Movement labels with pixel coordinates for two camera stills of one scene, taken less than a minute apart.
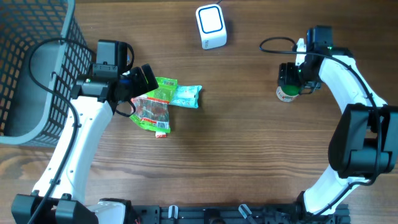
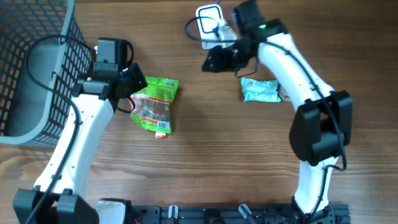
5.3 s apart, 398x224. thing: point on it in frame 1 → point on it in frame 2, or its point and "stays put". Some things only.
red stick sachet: x=160 y=135 stays put
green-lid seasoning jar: x=288 y=93 stays put
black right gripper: x=287 y=74 → x=220 y=62
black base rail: x=233 y=214 stays put
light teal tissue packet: x=186 y=96 → x=261 y=91
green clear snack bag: x=152 y=109 stays put
